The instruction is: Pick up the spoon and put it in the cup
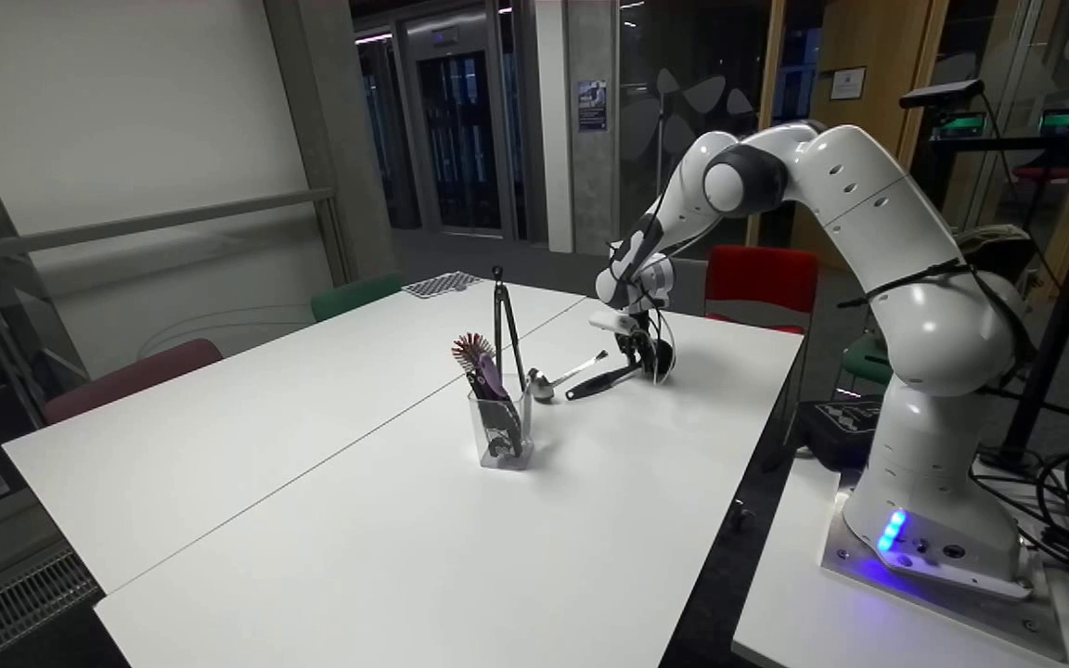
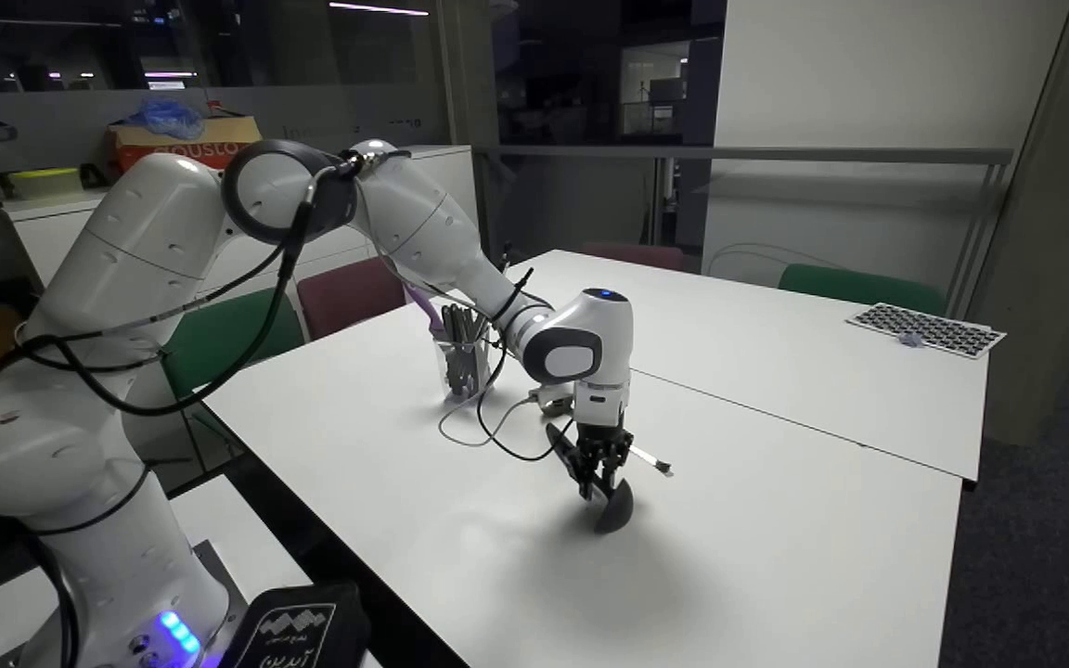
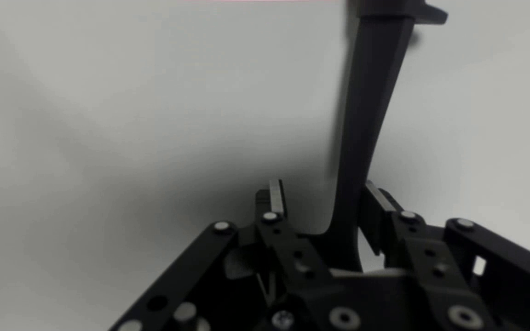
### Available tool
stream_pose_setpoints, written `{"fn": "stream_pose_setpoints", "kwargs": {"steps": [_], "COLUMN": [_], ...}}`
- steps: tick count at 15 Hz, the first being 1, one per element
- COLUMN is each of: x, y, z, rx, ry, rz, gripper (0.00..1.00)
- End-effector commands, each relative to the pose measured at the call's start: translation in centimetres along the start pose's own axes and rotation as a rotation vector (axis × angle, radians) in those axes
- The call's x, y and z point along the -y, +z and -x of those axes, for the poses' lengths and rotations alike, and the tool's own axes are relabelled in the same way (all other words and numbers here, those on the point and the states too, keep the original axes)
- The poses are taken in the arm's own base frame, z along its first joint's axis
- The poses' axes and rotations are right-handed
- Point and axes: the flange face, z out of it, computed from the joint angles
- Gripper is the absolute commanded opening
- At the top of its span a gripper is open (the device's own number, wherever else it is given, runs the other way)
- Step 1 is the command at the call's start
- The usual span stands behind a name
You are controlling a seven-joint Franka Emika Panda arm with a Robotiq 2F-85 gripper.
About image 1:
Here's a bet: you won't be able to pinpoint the silver metal spoon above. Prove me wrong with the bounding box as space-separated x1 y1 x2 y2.
525 350 614 409

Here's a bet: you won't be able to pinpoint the black camera stand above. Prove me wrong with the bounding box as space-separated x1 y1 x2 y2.
898 72 1069 473

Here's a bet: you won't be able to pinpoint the clear glass cup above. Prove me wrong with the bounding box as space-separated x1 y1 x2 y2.
463 357 535 471

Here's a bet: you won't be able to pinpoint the metal floor vent grille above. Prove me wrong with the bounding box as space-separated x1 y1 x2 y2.
0 549 99 668

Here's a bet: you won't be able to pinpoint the green object behind robot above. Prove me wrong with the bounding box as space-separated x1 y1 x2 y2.
840 335 896 389

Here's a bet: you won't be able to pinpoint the black kitchen tongs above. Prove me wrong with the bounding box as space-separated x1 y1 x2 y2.
491 278 535 399

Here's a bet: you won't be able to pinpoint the blue wall poster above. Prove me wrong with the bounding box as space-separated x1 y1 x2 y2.
574 76 614 137

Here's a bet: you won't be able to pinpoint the white paper door sign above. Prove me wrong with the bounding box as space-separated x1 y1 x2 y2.
827 64 867 103

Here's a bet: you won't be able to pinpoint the purple bristle brush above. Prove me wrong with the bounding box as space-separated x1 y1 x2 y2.
448 330 521 437

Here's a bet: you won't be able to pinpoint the dark red chair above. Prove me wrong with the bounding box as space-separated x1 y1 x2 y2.
42 336 227 423

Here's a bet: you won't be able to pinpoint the grey metal handrail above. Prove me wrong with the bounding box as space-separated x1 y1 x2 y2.
0 186 335 273

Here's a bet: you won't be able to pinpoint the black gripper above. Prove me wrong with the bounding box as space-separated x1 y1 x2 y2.
614 301 678 380

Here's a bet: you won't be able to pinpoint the black control box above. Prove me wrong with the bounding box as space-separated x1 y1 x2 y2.
799 393 884 473

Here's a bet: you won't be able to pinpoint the bright red chair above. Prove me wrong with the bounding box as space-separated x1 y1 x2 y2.
702 239 824 335

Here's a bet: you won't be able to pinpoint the grey mesh mat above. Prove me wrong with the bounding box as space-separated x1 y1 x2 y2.
404 270 474 301

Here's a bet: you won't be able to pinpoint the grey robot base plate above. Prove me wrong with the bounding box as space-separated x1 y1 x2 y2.
820 493 1069 665

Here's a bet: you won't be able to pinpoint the green chair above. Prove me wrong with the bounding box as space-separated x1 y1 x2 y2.
309 270 408 326

